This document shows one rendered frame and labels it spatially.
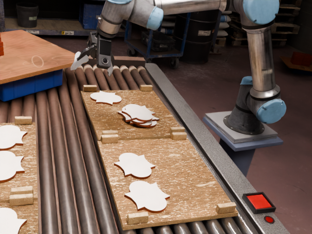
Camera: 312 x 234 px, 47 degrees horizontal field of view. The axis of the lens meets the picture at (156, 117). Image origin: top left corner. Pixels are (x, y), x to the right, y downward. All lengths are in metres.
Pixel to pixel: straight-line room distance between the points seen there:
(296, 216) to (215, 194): 1.68
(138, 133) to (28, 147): 0.40
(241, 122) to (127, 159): 0.63
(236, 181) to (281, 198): 1.63
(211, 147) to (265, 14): 0.52
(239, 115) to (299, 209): 1.38
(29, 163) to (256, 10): 0.88
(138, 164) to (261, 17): 0.64
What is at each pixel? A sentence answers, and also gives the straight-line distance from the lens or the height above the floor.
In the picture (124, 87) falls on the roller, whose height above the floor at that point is 0.92.
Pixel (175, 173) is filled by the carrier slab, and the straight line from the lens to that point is 1.20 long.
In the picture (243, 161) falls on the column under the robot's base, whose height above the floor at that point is 0.75.
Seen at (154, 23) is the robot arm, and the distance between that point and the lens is 1.23.
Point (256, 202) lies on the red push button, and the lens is 1.20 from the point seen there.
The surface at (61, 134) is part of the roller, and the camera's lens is 1.36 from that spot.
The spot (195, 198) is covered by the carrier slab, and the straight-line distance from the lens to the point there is 1.12.
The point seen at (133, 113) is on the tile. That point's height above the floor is 0.98.
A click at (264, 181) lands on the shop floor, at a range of 3.00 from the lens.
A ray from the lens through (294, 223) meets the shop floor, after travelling 2.73.
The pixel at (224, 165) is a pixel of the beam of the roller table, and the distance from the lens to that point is 1.34.
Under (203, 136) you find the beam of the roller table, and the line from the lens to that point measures 1.48.
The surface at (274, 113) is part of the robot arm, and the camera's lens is 1.49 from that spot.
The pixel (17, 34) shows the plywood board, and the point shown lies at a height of 1.04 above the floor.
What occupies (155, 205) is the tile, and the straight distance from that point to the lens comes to 1.05.
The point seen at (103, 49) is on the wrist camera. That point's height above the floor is 1.24.
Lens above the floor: 1.64
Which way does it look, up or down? 28 degrees down
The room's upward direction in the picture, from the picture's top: 10 degrees clockwise
